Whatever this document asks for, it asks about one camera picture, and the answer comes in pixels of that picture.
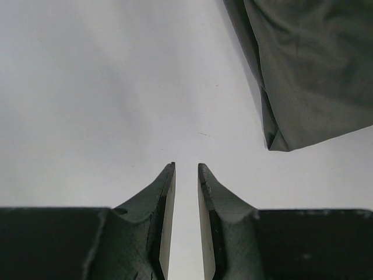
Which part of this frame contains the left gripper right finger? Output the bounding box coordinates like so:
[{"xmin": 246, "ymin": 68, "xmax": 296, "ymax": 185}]
[{"xmin": 198, "ymin": 163, "xmax": 372, "ymax": 279}]

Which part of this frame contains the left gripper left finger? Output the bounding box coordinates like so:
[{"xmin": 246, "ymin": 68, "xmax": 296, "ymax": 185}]
[{"xmin": 1, "ymin": 163, "xmax": 175, "ymax": 279}]

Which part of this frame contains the grey t shirt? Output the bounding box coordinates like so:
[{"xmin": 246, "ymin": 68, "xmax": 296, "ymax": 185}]
[{"xmin": 224, "ymin": 1, "xmax": 372, "ymax": 152}]

